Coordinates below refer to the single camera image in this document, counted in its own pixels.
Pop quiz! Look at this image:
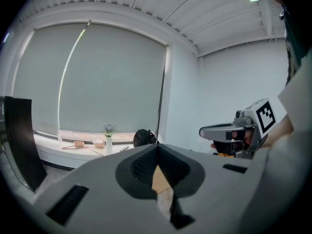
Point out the narrow grey roller blind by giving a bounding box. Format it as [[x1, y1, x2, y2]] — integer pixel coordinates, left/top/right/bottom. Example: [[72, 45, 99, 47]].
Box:
[[12, 24, 86, 136]]

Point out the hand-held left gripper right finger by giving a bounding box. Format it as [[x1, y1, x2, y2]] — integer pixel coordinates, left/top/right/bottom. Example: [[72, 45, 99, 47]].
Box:
[[158, 144, 263, 234]]

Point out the wide grey roller blind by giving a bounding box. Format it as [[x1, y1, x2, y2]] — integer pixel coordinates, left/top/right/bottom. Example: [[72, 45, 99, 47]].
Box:
[[59, 22, 169, 134]]

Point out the person's right hand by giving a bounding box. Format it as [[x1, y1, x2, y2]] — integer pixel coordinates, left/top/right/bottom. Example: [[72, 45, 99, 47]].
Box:
[[210, 130, 254, 156]]

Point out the black curved monitor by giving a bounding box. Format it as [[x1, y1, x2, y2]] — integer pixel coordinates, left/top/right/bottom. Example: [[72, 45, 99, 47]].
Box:
[[0, 96, 48, 194]]

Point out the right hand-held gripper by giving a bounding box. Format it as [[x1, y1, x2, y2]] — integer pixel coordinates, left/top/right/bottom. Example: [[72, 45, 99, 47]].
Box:
[[199, 97, 277, 160]]

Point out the person's right forearm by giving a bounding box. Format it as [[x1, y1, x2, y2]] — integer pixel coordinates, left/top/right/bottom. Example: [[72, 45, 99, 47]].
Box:
[[261, 115, 294, 150]]

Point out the white window ledge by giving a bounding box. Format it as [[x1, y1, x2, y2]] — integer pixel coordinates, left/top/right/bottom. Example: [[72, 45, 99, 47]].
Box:
[[33, 130, 137, 169]]

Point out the white vase with flowers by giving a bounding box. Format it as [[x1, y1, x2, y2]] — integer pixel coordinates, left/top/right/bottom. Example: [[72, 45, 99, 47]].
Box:
[[103, 124, 117, 155]]

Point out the dark green neck strap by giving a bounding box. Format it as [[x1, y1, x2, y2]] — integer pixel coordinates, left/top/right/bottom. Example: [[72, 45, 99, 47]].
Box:
[[279, 5, 308, 85]]

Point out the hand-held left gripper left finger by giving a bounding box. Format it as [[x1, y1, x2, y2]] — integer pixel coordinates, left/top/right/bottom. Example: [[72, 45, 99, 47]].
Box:
[[33, 144, 176, 234]]

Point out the black backpack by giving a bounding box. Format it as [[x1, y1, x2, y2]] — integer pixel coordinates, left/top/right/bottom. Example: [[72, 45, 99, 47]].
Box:
[[133, 129, 160, 148]]

